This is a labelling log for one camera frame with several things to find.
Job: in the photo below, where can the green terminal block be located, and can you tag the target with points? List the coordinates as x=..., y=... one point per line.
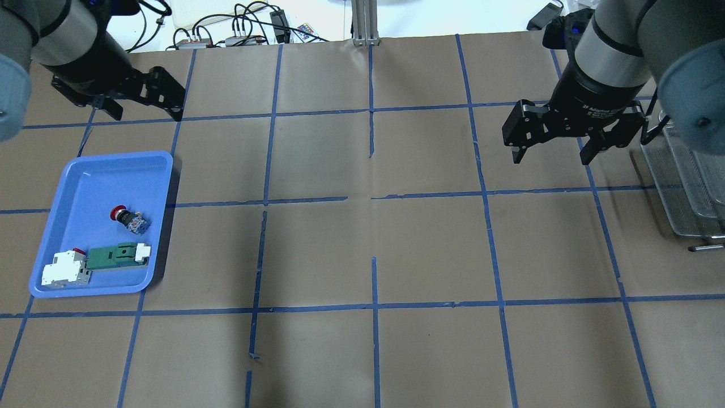
x=121, y=256

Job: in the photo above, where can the aluminium frame post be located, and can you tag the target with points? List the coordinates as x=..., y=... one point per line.
x=365, y=23

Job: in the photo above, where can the blue plastic tray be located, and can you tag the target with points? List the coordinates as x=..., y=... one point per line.
x=89, y=188

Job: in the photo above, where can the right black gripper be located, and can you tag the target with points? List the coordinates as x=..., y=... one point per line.
x=589, y=93

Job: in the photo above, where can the white circuit breaker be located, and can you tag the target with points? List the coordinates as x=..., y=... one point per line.
x=66, y=268

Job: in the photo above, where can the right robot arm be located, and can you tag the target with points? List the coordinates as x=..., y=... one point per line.
x=613, y=51

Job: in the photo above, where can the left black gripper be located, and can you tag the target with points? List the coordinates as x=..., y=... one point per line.
x=97, y=71

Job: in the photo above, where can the red emergency stop button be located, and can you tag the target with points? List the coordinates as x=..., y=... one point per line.
x=134, y=222

